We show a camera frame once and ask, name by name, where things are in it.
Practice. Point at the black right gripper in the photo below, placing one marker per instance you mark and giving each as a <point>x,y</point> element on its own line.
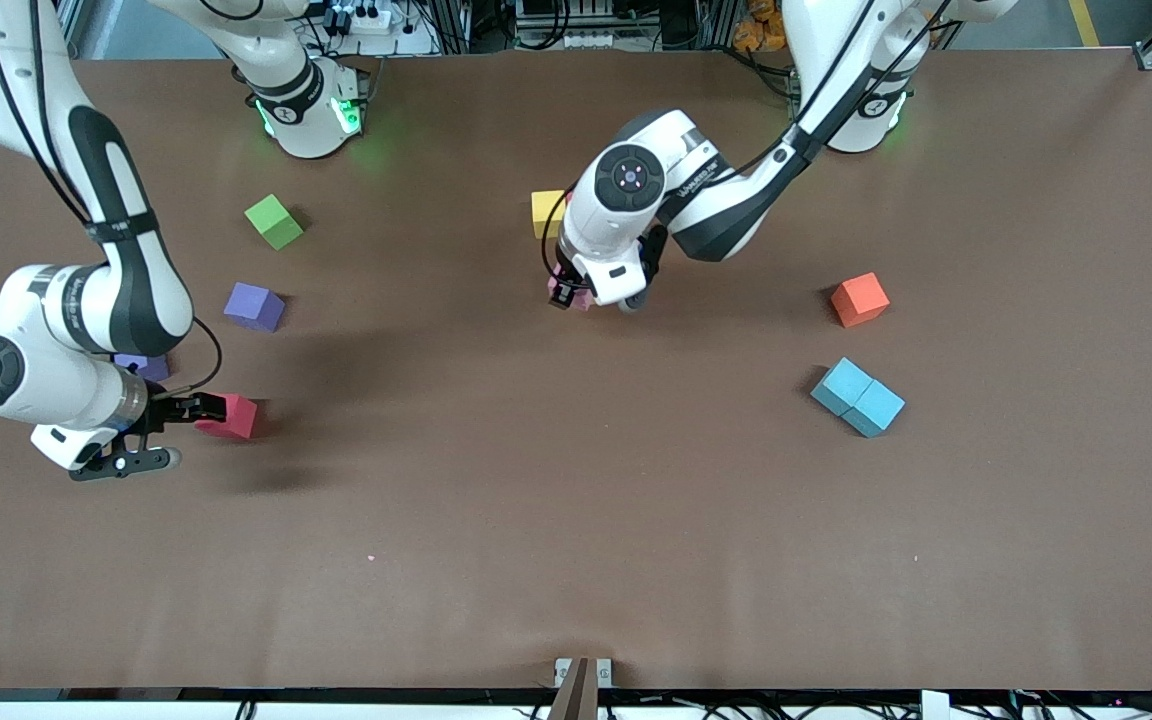
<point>162,411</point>

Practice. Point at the pink foam block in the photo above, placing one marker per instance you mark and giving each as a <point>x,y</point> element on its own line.
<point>583,300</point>

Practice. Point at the red foam block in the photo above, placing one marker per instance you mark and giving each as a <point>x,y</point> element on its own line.
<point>238,418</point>

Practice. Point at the yellow foam block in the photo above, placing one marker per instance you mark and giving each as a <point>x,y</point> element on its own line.
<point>546,213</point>

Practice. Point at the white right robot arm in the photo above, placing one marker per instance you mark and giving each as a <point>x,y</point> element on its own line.
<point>46,385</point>

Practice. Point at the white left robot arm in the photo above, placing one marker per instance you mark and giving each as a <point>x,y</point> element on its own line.
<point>606,230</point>

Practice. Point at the purple foam block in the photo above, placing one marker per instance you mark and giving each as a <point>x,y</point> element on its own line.
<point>254,305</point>
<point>151,368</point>

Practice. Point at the green foam block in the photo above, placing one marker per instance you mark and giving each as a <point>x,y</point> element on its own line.
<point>276,222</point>

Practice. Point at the white rack device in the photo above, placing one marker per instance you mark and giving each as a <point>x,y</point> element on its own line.
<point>566,40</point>

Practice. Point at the blue foam block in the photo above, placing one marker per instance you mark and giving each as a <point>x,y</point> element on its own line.
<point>876,407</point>
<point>843,383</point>

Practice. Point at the orange foam block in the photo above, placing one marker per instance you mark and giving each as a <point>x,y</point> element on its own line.
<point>859,299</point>

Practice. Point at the orange snack bag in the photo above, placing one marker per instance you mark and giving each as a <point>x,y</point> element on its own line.
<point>758,30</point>

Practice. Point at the white power strip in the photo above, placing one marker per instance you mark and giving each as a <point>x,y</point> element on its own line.
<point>366,18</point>

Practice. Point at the silver metal bracket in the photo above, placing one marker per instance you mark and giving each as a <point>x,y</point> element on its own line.
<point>604,672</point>

